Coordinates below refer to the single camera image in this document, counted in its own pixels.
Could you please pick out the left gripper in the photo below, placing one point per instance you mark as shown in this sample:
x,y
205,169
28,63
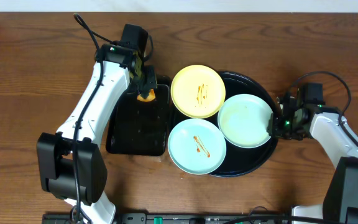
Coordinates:
x,y
147,74

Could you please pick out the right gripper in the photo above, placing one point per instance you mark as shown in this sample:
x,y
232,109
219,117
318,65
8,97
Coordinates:
x,y
274,129

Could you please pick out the green plate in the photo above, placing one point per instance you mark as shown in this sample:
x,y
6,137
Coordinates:
x,y
243,120

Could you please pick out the orange green sponge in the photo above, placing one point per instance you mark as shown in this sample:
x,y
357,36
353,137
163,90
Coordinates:
x,y
147,97

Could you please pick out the light blue plate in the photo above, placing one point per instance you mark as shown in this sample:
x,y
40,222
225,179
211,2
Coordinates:
x,y
196,146

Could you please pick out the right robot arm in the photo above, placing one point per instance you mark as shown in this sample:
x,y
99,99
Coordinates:
x,y
330,129

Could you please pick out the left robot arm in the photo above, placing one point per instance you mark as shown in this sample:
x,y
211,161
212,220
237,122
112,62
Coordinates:
x,y
70,162

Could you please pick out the rectangular black tray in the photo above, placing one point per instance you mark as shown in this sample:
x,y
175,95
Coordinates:
x,y
140,128

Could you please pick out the yellow plate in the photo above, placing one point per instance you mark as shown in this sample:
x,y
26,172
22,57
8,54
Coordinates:
x,y
198,91

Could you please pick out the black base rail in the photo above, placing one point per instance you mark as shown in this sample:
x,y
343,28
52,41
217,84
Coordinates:
x,y
141,218

